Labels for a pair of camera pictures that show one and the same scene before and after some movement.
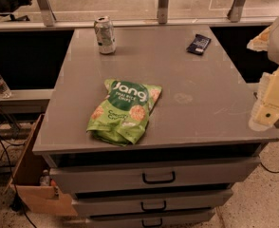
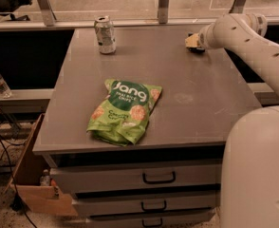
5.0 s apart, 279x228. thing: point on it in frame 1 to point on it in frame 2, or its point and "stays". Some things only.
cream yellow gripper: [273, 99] to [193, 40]
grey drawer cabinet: [149, 127] stays
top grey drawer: [114, 177] stays
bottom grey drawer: [180, 219] stays
